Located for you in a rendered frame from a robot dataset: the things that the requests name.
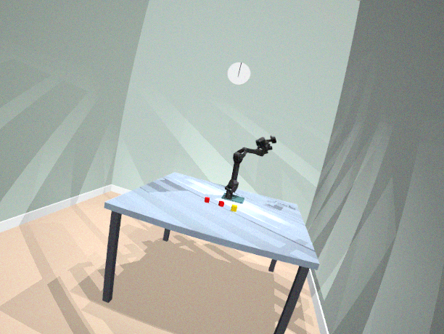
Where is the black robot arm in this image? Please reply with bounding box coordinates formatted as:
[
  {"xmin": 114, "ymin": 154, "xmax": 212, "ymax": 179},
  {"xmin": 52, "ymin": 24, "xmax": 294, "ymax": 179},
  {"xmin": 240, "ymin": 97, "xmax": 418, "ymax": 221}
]
[{"xmin": 225, "ymin": 137, "xmax": 272, "ymax": 200}]

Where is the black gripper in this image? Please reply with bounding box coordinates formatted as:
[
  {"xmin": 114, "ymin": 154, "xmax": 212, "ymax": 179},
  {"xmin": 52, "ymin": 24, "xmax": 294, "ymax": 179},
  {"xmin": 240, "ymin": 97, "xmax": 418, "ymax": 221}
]
[{"xmin": 256, "ymin": 136, "xmax": 276, "ymax": 146}]

